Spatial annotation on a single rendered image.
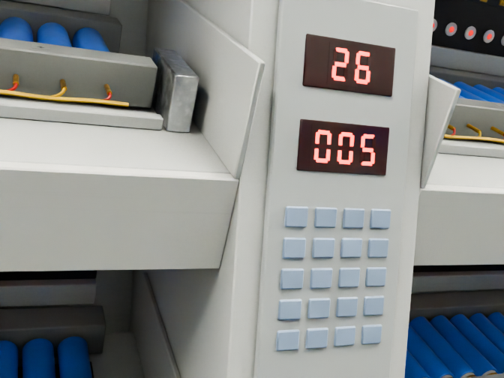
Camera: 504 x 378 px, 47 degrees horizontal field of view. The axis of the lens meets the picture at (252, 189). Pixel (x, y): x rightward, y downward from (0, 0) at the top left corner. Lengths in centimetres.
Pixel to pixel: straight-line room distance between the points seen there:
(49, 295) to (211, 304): 15
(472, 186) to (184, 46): 17
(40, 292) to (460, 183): 26
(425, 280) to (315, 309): 27
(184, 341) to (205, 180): 11
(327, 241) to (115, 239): 9
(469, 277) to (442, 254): 23
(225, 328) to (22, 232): 9
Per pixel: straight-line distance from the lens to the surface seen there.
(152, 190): 24
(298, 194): 25
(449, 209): 31
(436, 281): 53
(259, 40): 25
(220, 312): 27
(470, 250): 34
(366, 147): 27
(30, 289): 40
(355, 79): 26
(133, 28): 44
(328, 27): 26
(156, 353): 37
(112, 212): 24
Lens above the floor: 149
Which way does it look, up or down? 3 degrees down
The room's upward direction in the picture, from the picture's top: 4 degrees clockwise
